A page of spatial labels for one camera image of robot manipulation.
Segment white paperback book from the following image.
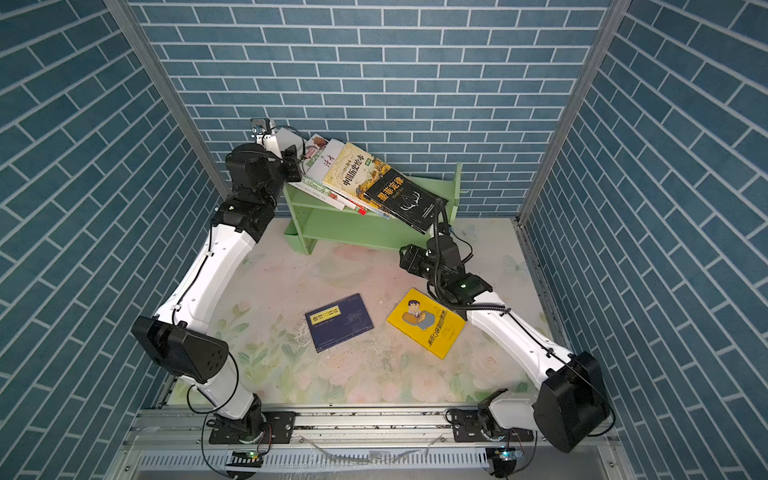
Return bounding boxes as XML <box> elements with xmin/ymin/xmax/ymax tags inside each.
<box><xmin>276</xmin><ymin>128</ymin><xmax>345</xmax><ymax>211</ymax></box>

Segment green nature encyclopedia book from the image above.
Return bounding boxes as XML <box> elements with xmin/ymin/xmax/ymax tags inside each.
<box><xmin>297</xmin><ymin>134</ymin><xmax>367</xmax><ymax>215</ymax></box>

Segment white red-lettered magazine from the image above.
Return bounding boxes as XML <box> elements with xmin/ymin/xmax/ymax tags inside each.
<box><xmin>308</xmin><ymin>139</ymin><xmax>361</xmax><ymax>213</ymax></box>

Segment black slipcase box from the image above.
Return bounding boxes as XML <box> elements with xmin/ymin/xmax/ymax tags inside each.
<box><xmin>358</xmin><ymin>169</ymin><xmax>446</xmax><ymax>234</ymax></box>

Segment yellow history book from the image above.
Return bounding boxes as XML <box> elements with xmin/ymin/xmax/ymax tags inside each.
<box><xmin>323</xmin><ymin>139</ymin><xmax>391</xmax><ymax>219</ymax></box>

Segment dark blue book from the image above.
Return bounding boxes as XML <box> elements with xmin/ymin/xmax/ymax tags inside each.
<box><xmin>305</xmin><ymin>293</ymin><xmax>374</xmax><ymax>353</ymax></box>

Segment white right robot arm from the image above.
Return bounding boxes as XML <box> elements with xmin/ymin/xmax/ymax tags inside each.
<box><xmin>399</xmin><ymin>235</ymin><xmax>616</xmax><ymax>453</ymax></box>

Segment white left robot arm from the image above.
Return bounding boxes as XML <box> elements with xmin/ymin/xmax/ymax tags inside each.
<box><xmin>131</xmin><ymin>137</ymin><xmax>305</xmax><ymax>442</ymax></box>

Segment green metal bookshelf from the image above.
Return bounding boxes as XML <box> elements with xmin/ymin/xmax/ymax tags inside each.
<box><xmin>283</xmin><ymin>184</ymin><xmax>429</xmax><ymax>255</ymax></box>

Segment yellow cartoon cover book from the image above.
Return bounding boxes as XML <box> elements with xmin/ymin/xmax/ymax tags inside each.
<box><xmin>387</xmin><ymin>288</ymin><xmax>466</xmax><ymax>360</ymax></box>

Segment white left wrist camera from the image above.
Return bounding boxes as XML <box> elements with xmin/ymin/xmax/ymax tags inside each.
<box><xmin>250</xmin><ymin>118</ymin><xmax>282</xmax><ymax>158</ymax></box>

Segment black corrugated cable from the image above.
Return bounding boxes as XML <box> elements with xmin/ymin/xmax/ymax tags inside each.
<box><xmin>422</xmin><ymin>197</ymin><xmax>514</xmax><ymax>316</ymax></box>

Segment right aluminium corner post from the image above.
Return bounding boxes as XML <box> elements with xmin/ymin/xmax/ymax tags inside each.
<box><xmin>515</xmin><ymin>0</ymin><xmax>634</xmax><ymax>226</ymax></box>

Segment aluminium corner post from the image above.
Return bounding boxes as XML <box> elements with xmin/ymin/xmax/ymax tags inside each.
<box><xmin>515</xmin><ymin>0</ymin><xmax>634</xmax><ymax>226</ymax></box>
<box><xmin>104</xmin><ymin>0</ymin><xmax>229</xmax><ymax>199</ymax></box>

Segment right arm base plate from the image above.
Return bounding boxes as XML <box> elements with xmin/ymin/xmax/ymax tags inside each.
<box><xmin>444</xmin><ymin>408</ymin><xmax>534</xmax><ymax>443</ymax></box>

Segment left aluminium corner post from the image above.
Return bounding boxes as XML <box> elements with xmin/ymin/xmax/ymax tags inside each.
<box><xmin>104</xmin><ymin>0</ymin><xmax>229</xmax><ymax>199</ymax></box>

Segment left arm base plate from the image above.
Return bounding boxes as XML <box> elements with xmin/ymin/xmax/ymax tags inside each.
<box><xmin>206</xmin><ymin>410</ymin><xmax>297</xmax><ymax>446</ymax></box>

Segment aluminium front rail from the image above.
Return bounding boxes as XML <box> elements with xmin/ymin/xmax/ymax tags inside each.
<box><xmin>106</xmin><ymin>406</ymin><xmax>635</xmax><ymax>479</ymax></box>

